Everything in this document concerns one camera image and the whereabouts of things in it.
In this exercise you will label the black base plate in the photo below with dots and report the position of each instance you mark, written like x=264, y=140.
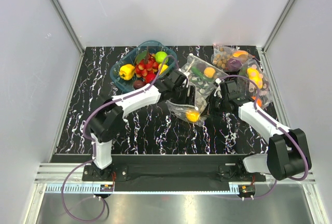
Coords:
x=180, y=164

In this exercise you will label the aluminium frame post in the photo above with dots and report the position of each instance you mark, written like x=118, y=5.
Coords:
x=282, y=17
x=66, y=23

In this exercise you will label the polka dot zip bag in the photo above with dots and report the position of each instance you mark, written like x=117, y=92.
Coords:
x=180, y=110

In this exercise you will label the aluminium frame post right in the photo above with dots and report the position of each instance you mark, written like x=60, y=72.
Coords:
x=282, y=17

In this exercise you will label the green patterned zip bag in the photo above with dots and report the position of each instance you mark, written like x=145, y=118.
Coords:
x=201, y=74

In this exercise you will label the aluminium frame post left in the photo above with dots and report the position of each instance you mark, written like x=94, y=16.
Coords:
x=66, y=23

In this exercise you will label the yellow fake bell pepper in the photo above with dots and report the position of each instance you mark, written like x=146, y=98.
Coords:
x=127, y=72

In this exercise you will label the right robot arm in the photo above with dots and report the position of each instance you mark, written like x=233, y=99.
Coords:
x=288, y=152

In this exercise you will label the green fake apple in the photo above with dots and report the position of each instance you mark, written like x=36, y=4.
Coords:
x=161, y=57

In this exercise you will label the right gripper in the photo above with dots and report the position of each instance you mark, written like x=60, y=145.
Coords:
x=210, y=112

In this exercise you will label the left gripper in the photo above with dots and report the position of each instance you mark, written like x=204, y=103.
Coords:
x=187, y=100

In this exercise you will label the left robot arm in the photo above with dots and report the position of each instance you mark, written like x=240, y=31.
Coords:
x=105, y=121

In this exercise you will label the zip bag with yellow food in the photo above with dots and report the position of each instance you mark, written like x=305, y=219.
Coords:
x=253, y=72

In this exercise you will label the yellow fake lemon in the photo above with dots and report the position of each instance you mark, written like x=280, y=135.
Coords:
x=192, y=116

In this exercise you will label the yellow fake pear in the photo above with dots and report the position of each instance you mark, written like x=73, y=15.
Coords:
x=162, y=68

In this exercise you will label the teal transparent plastic tub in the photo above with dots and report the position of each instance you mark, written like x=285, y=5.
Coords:
x=154, y=47

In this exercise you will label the zip bag with purple food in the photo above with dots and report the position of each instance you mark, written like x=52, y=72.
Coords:
x=229, y=59

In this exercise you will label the red fake pomegranate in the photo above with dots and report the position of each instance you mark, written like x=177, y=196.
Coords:
x=150, y=77

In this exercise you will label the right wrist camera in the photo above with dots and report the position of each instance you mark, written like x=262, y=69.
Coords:
x=218, y=92

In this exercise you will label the dark red fake plum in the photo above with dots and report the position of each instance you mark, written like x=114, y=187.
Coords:
x=138, y=84

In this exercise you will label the aluminium front rail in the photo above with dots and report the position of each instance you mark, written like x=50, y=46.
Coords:
x=68, y=179

